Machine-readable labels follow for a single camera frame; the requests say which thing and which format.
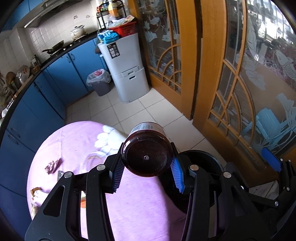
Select brown glass jar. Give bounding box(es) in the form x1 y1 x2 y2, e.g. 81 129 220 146
121 121 174 177

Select grey trash bin with bag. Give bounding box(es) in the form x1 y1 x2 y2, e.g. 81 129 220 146
86 69 111 96

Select blue kitchen base cabinets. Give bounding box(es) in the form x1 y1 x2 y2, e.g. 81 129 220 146
1 37 106 240

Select clear round plastic lid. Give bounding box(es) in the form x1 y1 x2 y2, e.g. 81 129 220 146
81 151 107 172

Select orange green yogurt lid wrapper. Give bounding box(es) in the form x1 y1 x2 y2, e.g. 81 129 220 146
80 191 86 209

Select silver foil wrapper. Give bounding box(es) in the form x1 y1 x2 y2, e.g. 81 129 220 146
57 170 65 181

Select pink crumpled wrapper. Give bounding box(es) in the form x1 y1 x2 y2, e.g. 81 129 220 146
45 158 62 175

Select gold brown candy wrapper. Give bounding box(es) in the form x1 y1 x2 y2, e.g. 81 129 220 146
30 187 43 199

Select beige crumpled snack wrapper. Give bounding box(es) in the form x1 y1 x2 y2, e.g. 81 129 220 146
30 203 39 220

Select wooden glass sliding door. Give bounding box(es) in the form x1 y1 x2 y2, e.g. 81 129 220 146
128 1 295 187

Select white tall storage cabinet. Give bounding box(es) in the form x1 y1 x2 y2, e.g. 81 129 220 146
98 33 149 102

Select blue packaged bag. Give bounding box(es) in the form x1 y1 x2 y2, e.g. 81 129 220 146
97 30 119 44

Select steel pot lid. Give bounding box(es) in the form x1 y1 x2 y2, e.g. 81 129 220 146
16 65 30 85

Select black frying pan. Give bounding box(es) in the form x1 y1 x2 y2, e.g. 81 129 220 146
42 40 64 55

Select red plastic basket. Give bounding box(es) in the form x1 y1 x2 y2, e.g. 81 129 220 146
109 22 137 38

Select white ceramic pot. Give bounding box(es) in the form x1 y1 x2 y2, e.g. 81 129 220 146
71 25 86 40

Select orange juice bottle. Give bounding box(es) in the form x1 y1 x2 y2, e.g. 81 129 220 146
108 1 119 18

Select black metal shelf rack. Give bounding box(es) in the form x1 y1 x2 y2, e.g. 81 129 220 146
96 1 127 30

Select steel range hood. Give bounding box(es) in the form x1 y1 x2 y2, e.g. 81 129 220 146
22 0 81 28

